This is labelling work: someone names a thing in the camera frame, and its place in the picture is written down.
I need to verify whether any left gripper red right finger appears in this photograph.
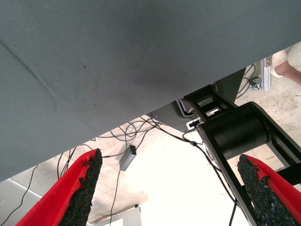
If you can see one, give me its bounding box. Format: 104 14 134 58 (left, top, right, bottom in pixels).
237 154 301 226

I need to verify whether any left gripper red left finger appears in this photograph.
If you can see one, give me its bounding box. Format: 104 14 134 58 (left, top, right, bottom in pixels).
15 148 103 226

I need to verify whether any pale grey box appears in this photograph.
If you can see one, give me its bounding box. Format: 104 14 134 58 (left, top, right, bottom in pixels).
0 178 42 226

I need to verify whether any aluminium profile leg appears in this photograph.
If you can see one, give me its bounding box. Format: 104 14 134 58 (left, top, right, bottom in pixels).
260 56 274 94

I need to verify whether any bare person leg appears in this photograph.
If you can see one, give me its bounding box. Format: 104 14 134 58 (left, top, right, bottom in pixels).
275 60 301 87

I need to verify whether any white shoe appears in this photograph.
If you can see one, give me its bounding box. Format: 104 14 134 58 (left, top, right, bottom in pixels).
271 50 290 78

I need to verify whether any dark grey table cloth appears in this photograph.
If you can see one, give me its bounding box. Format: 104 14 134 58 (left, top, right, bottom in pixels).
0 0 301 182

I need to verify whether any thin black floor cable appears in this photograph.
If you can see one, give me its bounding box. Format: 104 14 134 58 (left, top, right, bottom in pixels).
235 63 257 99
57 147 77 181
0 164 39 226
93 116 165 148
145 115 238 226

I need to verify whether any thin grey cable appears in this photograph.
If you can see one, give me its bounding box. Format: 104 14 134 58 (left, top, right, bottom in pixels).
109 169 122 226

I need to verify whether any black cylinder robot frame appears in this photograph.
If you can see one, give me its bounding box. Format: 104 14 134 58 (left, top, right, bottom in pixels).
183 84 301 226

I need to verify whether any grey metal table bracket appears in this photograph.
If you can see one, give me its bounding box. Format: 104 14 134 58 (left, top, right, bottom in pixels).
119 145 137 172

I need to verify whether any grey metal foot bracket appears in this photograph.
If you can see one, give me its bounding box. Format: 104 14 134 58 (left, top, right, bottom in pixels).
249 77 262 91

